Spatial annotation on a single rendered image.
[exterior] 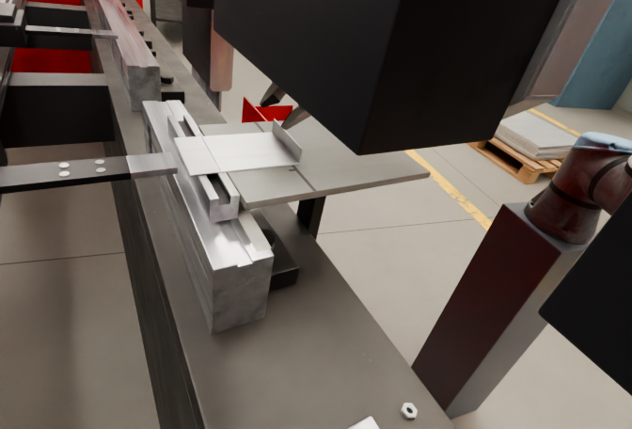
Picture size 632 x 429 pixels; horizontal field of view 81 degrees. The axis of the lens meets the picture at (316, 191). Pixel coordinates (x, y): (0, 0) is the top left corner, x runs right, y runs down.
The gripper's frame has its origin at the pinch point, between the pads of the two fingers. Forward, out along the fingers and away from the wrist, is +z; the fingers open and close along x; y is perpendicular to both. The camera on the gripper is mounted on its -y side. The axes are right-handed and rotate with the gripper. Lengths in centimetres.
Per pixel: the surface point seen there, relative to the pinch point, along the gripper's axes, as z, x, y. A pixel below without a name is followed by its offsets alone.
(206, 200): 11.7, 7.3, 4.7
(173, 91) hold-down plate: 13.4, -44.6, -6.7
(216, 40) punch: -0.6, 6.0, 13.9
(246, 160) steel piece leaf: 6.9, 2.5, 0.9
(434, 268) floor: 5, -38, -157
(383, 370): 11.9, 25.5, -12.8
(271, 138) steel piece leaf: 3.5, -2.3, -3.1
